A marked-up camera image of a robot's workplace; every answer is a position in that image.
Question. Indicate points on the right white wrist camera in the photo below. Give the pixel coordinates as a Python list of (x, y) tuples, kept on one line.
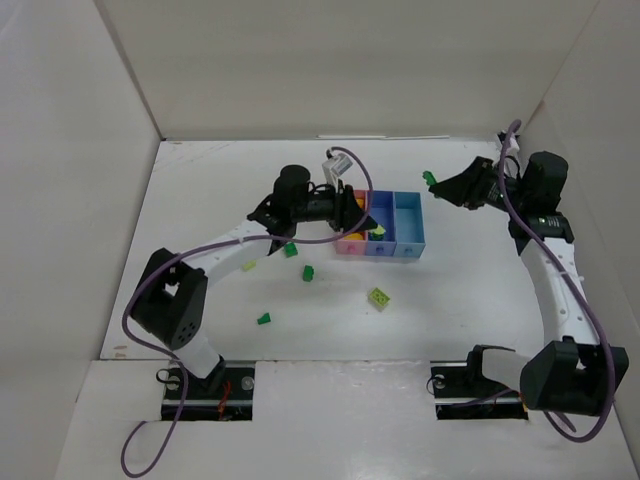
[(512, 162)]

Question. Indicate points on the purple-blue container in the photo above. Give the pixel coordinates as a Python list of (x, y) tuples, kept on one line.
[(382, 205)]

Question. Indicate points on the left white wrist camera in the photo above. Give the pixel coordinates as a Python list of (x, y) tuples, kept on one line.
[(335, 166)]

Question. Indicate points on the light green large lego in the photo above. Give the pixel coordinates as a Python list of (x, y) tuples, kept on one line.
[(378, 298)]

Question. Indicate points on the dark green sloped lego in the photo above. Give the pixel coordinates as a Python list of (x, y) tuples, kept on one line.
[(290, 250)]

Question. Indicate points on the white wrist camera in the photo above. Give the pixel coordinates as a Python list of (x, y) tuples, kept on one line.
[(335, 166), (512, 162)]

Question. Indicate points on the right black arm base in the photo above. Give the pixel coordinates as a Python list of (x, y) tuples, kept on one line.
[(462, 392)]

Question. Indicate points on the aluminium rail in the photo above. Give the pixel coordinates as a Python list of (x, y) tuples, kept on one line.
[(545, 245)]

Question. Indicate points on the dark green lego brick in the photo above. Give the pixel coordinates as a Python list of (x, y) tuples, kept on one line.
[(308, 273)]

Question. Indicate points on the pink container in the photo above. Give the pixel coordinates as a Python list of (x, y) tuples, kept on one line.
[(357, 248)]

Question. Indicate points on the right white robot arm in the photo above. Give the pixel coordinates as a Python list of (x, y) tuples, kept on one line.
[(570, 374)]

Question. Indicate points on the small light green lego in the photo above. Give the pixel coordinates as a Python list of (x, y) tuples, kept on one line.
[(249, 266)]

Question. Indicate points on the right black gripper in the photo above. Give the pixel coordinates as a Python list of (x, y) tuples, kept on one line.
[(478, 181)]

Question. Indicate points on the small green wedge lego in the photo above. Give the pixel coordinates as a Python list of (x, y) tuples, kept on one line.
[(264, 319)]

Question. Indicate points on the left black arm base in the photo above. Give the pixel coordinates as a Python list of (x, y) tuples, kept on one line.
[(230, 401)]

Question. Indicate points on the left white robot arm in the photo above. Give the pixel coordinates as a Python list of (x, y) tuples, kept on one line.
[(169, 300)]

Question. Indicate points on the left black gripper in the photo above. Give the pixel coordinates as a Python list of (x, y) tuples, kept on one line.
[(343, 209)]

